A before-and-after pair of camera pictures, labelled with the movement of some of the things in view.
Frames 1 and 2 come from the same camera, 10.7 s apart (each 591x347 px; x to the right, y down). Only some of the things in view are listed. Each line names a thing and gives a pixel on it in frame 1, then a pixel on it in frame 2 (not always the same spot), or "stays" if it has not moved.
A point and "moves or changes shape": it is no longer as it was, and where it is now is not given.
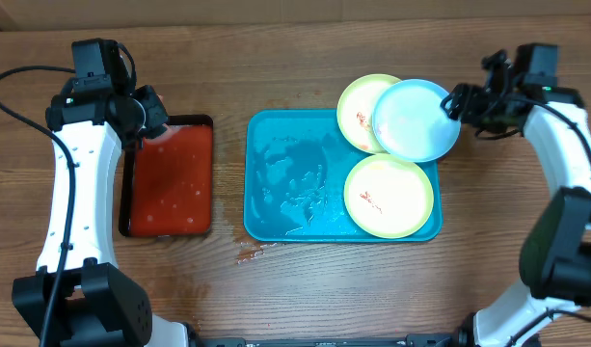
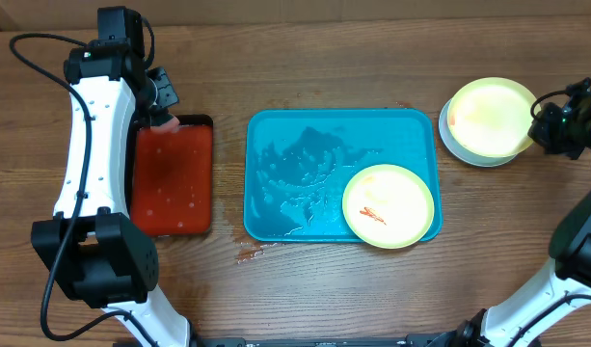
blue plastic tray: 295,170 stays
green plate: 355,109 moves or changes shape
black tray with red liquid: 166,186 stays
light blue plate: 410,123 to 464,153
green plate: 388,196 moves or changes shape
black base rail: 412,340 stays
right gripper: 466,110 to 542,134
